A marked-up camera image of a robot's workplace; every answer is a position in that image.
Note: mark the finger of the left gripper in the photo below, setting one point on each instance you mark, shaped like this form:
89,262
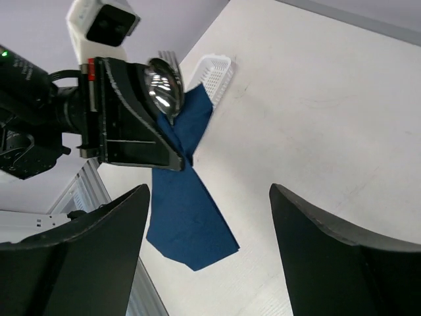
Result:
130,134

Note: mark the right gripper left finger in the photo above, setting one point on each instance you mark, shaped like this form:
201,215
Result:
28,270

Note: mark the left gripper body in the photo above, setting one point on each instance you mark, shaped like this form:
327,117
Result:
75,107

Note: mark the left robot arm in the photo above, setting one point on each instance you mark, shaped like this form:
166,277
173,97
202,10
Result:
30,145

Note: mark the wooden handle spoon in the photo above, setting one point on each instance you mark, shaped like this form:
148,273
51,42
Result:
165,88

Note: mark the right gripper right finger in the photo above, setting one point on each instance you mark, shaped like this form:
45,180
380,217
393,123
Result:
334,267

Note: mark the small white basket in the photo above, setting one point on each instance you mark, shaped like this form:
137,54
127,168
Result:
214,72

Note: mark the blue paper napkin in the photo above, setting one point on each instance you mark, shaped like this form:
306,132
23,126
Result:
185,224

